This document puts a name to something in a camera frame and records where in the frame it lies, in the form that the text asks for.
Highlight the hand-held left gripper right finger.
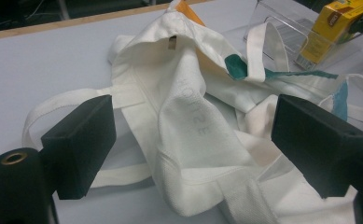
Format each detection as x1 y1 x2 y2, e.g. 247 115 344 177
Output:
271 93 363 200

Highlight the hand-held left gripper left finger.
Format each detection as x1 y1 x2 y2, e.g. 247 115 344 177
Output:
40 94 118 201

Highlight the yellow carton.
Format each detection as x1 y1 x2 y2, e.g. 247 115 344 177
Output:
295 0 363 71

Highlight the clear acrylic box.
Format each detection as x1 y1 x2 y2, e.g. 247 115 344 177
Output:
244 0 363 73

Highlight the white tote bag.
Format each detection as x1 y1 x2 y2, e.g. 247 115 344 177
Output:
21 0 363 224

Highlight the blue face mask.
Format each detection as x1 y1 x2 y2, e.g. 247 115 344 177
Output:
318 73 363 124

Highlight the white metal stand leg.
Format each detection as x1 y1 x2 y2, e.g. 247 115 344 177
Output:
57 0 71 21

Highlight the thin grey cable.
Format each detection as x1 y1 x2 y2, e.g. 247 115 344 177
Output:
0 0 48 32

